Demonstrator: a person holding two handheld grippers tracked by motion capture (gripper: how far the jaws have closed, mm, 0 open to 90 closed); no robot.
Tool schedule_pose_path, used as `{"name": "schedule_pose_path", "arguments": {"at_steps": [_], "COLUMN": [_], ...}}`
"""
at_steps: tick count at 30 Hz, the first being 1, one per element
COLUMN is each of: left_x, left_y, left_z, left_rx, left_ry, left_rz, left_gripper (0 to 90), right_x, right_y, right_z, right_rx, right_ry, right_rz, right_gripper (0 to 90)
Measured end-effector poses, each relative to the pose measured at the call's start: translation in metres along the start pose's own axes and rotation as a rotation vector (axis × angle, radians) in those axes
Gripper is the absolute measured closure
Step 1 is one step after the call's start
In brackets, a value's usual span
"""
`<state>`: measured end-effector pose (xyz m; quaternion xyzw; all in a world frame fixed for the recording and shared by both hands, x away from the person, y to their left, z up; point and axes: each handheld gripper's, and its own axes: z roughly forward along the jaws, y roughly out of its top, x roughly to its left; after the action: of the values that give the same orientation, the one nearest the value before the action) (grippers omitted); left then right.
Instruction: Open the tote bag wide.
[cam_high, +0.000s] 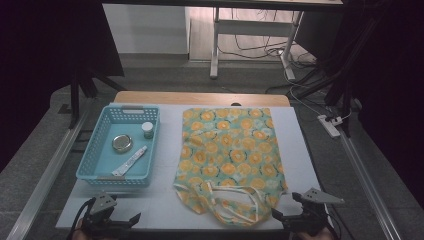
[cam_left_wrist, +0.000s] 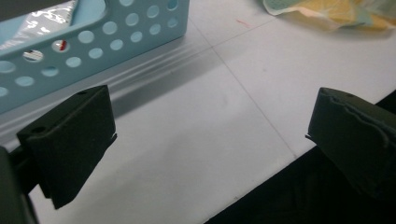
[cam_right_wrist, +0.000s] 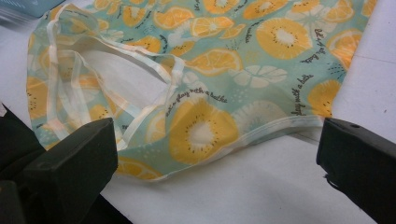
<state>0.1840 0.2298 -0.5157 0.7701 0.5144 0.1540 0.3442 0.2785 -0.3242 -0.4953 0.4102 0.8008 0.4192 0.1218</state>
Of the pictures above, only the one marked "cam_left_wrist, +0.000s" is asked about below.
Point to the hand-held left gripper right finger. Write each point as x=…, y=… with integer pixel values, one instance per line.
x=355, y=140

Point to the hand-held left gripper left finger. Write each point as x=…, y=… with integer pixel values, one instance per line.
x=71, y=146

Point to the yellow floral cloth bag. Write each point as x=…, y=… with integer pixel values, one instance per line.
x=327, y=12

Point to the silver foil packet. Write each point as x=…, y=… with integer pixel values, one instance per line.
x=46, y=21

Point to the light blue plastic basket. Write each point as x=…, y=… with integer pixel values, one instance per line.
x=102, y=39

